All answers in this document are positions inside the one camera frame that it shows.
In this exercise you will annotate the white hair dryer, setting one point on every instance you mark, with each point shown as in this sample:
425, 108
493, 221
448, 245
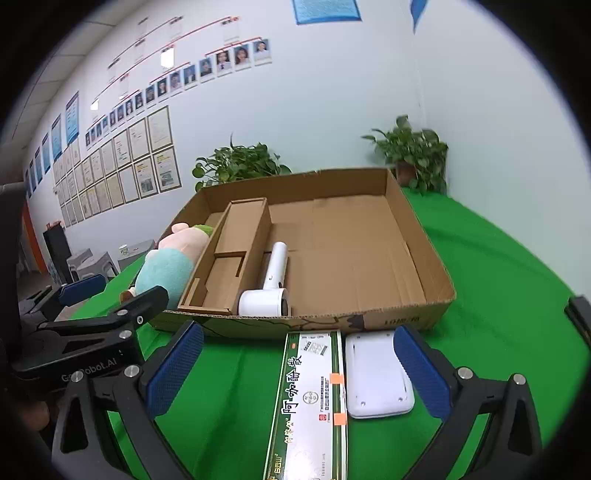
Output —
277, 263

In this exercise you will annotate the large cardboard box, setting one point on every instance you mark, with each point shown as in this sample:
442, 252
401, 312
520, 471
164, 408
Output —
360, 249

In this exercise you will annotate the black cabinet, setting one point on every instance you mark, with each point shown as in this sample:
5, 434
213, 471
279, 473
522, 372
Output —
57, 249

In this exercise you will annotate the long narrow cardboard box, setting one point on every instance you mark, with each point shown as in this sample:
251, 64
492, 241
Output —
240, 226

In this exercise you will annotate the row of portrait photos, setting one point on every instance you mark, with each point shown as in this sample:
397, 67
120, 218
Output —
184, 76

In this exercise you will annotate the grey plastic stool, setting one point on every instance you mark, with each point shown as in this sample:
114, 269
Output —
78, 258
99, 267

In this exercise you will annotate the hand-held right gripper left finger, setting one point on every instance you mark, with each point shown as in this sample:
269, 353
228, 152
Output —
178, 364

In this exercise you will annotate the pink and teal plush toy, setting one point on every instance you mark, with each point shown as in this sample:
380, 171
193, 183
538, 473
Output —
164, 272

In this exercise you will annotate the white flat rounded device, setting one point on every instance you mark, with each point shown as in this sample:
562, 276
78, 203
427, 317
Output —
374, 378

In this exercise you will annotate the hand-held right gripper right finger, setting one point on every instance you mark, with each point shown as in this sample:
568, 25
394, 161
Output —
420, 369

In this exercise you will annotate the green and white medicine box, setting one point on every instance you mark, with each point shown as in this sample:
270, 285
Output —
309, 406

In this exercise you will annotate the wall of framed certificates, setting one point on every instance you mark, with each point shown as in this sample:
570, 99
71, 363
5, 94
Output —
138, 170

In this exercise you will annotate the person's left hand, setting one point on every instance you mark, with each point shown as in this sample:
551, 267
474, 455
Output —
34, 415

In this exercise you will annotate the grey side table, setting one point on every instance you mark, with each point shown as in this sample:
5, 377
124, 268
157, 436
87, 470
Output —
141, 251

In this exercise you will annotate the blue wall poster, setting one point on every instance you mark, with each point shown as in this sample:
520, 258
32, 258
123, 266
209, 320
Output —
325, 10
421, 9

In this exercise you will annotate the black object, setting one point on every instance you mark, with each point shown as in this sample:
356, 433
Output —
581, 318

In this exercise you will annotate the green potted plant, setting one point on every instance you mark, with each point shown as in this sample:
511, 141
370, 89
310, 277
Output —
240, 161
415, 152

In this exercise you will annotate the row of blue wall posters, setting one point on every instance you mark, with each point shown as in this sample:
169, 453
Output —
71, 117

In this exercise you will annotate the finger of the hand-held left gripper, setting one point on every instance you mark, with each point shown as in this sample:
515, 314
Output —
147, 300
83, 288

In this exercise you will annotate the paper cup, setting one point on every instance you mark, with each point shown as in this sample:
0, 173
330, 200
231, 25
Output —
124, 252

